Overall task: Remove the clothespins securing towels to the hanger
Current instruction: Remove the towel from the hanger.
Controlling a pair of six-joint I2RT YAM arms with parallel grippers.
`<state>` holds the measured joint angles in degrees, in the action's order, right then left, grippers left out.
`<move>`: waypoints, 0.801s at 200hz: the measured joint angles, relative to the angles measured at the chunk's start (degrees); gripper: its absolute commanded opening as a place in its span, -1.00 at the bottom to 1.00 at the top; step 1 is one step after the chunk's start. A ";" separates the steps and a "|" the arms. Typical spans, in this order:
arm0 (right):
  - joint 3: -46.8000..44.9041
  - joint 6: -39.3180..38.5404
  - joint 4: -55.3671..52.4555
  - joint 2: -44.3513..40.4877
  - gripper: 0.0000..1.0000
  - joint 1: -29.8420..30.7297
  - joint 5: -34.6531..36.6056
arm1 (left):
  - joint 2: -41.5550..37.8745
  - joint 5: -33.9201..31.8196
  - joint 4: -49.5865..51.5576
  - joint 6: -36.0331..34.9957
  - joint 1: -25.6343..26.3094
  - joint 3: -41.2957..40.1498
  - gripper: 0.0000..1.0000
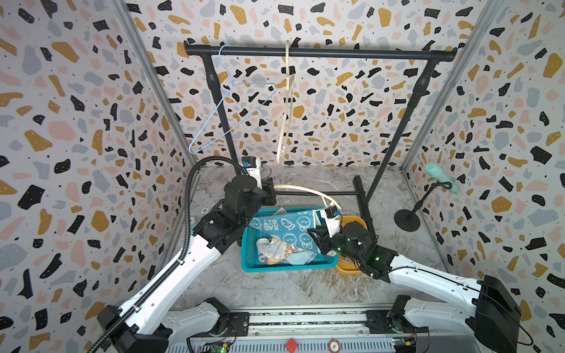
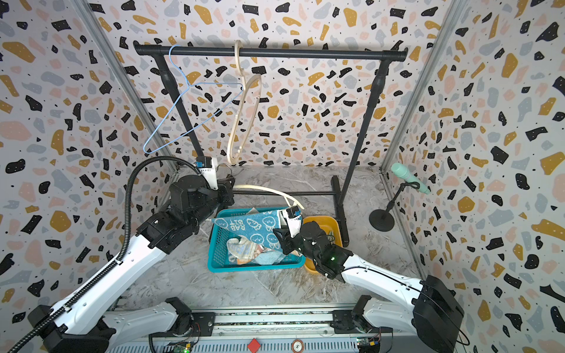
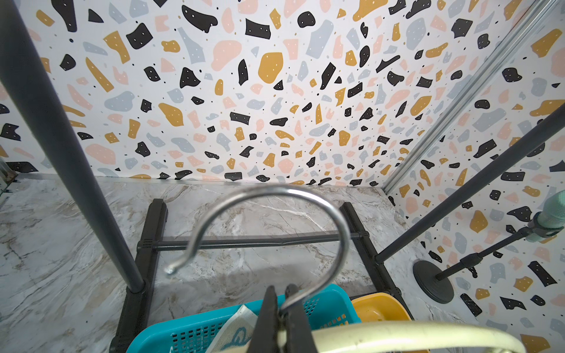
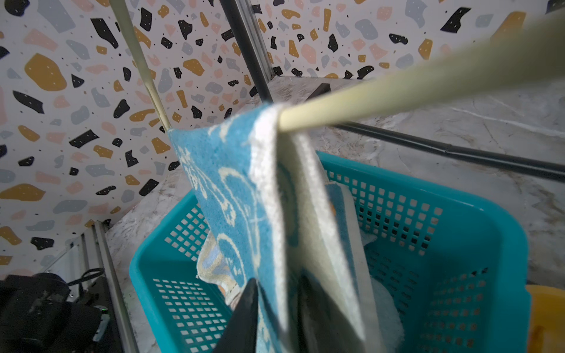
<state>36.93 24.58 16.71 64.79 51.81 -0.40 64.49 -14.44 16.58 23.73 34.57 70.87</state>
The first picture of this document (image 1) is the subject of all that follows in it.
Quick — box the teal jellyfish pattern towel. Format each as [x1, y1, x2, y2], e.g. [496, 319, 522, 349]
[244, 207, 322, 254]

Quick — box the large wooden hanger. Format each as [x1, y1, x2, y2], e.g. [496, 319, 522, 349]
[275, 184, 342, 210]

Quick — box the orange patterned towel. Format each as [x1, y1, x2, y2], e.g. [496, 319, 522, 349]
[256, 235, 299, 265]

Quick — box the light blue wire hanger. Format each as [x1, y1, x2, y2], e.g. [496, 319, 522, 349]
[188, 45, 277, 161]

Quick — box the light blue towel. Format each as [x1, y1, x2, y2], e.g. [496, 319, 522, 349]
[285, 249, 318, 266]

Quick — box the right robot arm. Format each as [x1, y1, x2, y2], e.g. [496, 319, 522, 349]
[308, 222, 522, 352]

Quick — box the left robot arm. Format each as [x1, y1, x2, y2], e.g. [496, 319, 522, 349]
[90, 175, 276, 352]

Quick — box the yellow plastic bin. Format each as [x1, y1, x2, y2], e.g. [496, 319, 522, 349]
[335, 216, 367, 276]

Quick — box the teal plastic basket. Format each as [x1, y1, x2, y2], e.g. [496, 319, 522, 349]
[241, 207, 338, 273]

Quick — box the black microphone stand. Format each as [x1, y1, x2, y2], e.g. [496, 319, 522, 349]
[394, 182, 453, 232]

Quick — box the round red white sticker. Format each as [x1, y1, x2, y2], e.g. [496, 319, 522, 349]
[328, 339, 341, 353]

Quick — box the red diamond sticker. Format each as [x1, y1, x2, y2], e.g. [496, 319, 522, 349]
[285, 339, 299, 353]

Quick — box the mint green microphone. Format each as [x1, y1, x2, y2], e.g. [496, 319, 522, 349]
[425, 163, 460, 194]

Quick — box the black clothes rack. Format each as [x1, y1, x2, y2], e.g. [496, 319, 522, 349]
[183, 41, 458, 232]

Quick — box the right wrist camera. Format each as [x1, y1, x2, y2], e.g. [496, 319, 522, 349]
[320, 205, 342, 238]

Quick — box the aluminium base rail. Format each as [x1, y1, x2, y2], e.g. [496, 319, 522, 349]
[115, 304, 504, 353]

